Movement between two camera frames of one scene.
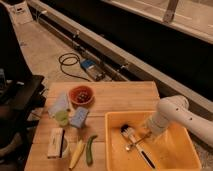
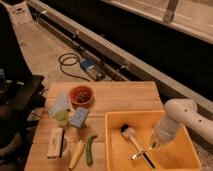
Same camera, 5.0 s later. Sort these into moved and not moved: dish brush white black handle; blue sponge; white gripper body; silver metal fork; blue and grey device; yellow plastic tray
Moved: silver metal fork; white gripper body
Not moved: yellow plastic tray; blue and grey device; blue sponge; dish brush white black handle
